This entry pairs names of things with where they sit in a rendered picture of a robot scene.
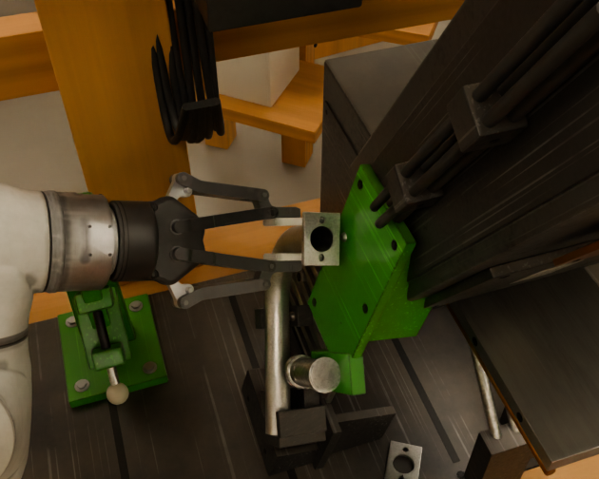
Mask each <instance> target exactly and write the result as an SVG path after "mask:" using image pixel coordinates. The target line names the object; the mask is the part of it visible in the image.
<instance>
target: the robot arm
mask: <svg viewBox="0 0 599 479"><path fill-rule="evenodd" d="M169 182H170V186H169V188H168V190H167V193H166V195H165V197H160V198H158V199H157V200H155V201H111V202H110V203H108V201H107V199H106V197H105V196H104V195H102V194H99V195H89V194H77V193H76V192H56V191H54V190H47V191H36V190H27V189H23V188H19V187H16V186H13V185H10V184H7V183H2V182H0V479H21V478H22V476H23V473H24V470H25V466H26V463H27V460H28V455H29V439H30V426H31V405H32V383H31V362H30V357H29V337H28V330H29V313H30V308H31V304H32V301H33V294H35V293H49V294H51V293H56V292H70V291H94V290H101V289H103V288H104V287H105V286H106V285H107V283H108V281H109V280H111V281H113V282H116V281H143V280H154V281H157V282H159V283H160V284H162V285H166V286H167V288H168V290H169V292H170V294H171V295H172V299H171V304H172V306H174V307H176V308H182V309H188V308H190V307H191V306H193V305H195V304H197V303H198V302H200V301H202V300H204V299H210V298H216V297H228V296H234V295H240V294H246V293H253V292H258V291H265V290H268V289H269V288H270V286H271V282H270V279H271V277H272V275H273V274H274V273H276V272H297V271H299V270H301V253H295V254H264V255H263V259H254V258H248V257H241V256H234V255H226V254H220V253H215V252H208V251H205V248H204V244H203V236H204V229H209V228H215V227H220V226H226V225H232V224H238V223H245V222H250V221H256V220H264V221H263V225H264V226H294V225H302V218H301V217H300V208H297V207H275V206H273V205H272V204H271V203H270V201H269V192H268V191H267V190H266V189H261V188H254V187H247V186H239V185H233V184H226V183H218V182H205V181H201V180H199V179H197V178H195V177H193V176H191V175H189V174H188V173H186V172H180V173H177V174H173V175H171V176H170V178H169ZM191 195H196V196H205V197H212V198H220V199H228V200H235V201H250V202H253V205H254V208H255V209H249V210H242V211H237V212H230V213H223V214H218V215H211V216H204V217H198V216H197V215H196V214H195V213H193V212H192V211H191V210H189V209H188V208H187V207H186V206H184V205H183V204H182V203H180V202H179V201H177V199H178V198H179V197H181V198H187V197H190V196H191ZM199 264H204V265H212V266H220V267H227V268H234V269H242V270H249V271H256V272H255V275H254V277H253V278H246V279H240V280H233V281H227V282H220V283H213V284H206V285H200V286H194V287H193V286H192V285H191V284H187V283H184V284H181V283H180V282H179V280H180V279H181V278H183V277H184V276H185V275H187V274H188V273H189V272H190V271H192V270H193V269H194V268H195V267H196V266H198V265H199Z"/></svg>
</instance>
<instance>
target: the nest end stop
mask: <svg viewBox="0 0 599 479"><path fill-rule="evenodd" d="M264 440H265V442H266V443H268V444H271V445H273V446H275V447H278V448H286V447H293V446H298V445H304V444H310V443H316V442H321V441H326V435H325V431H322V432H316V433H309V434H304V435H298V436H292V437H285V438H278V436H277V435H270V434H266V433H264Z"/></svg>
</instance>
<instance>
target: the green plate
mask: <svg viewBox="0 0 599 479"><path fill-rule="evenodd" d="M383 189H384V187H383V185H382V183H381V182H380V180H379V178H378V177H377V174H376V173H375V171H374V169H373V168H372V166H371V165H370V164H361V165H360V166H359V169H358V172H357V175H356V178H355V180H354V183H353V185H352V188H351V191H350V193H349V196H348V199H347V201H346V203H345V205H344V208H343V211H342V213H341V216H340V231H339V266H321V268H320V271H319V275H318V277H317V280H316V283H315V285H314V288H313V290H312V293H311V296H310V297H309V300H308V304H309V307H310V309H311V311H312V314H313V316H314V318H315V321H316V322H317V324H318V327H319V331H320V333H321V335H322V338H323V340H324V342H325V345H326V347H327V349H328V352H338V353H349V354H351V355H352V358H359V357H361V356H362V354H363V352H364V350H365V348H366V346H367V344H368V342H369V341H375V340H383V339H392V338H401V337H410V336H417V334H418V332H419V330H420V328H421V327H422V325H423V323H424V321H425V319H426V317H427V316H428V314H429V313H430V311H431V309H432V308H433V307H430V308H426V309H424V302H425V298H426V297H425V298H421V299H417V300H413V301H410V300H408V299H407V292H408V286H409V282H407V277H408V270H409V264H410V258H411V254H412V252H413V250H414V248H415V245H416V241H415V239H414V237H413V235H412V234H411V232H410V230H409V229H408V227H407V225H406V224H405V222H404V221H402V222H401V223H397V222H394V221H393V220H391V221H390V222H388V223H387V224H386V225H385V226H384V227H383V228H381V229H378V228H376V226H375V221H376V220H377V219H378V218H379V217H380V216H381V215H382V214H383V213H384V212H385V211H386V210H387V209H388V208H389V207H388V206H387V204H386V202H385V203H384V204H383V205H382V206H381V207H380V208H379V209H378V210H377V211H376V212H373V211H371V209H370V204H371V203H372V201H373V200H374V199H375V198H376V197H377V196H378V194H379V193H380V192H381V191H382V190H383ZM343 232H345V233H346V235H347V240H346V242H343V241H342V240H341V239H340V235H341V233H343Z"/></svg>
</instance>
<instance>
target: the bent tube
mask: <svg viewBox="0 0 599 479"><path fill-rule="evenodd" d="M320 217H322V218H323V223H320V222H319V218H320ZM339 231H340V213H325V212H302V226H294V227H291V228H289V229H287V230H286V231H285V232H284V233H283V234H282V235H281V236H280V238H279V239H278V241H277V243H276V244H275V247H274V249H273V252H272V254H295V253H301V265H320V266H339ZM319 255H322V261H319ZM292 274H293V272H276V273H274V274H273V275H272V277H271V279H270V282H271V286H270V288H269V289H268V290H265V297H264V329H265V433H266V434H270V435H278V431H277V418H276V412H278V411H285V410H291V401H290V384H289V383H288V382H287V381H286V379H285V377H284V366H285V364H286V362H287V360H288V359H289V358H290V317H289V297H290V285H291V278H292Z"/></svg>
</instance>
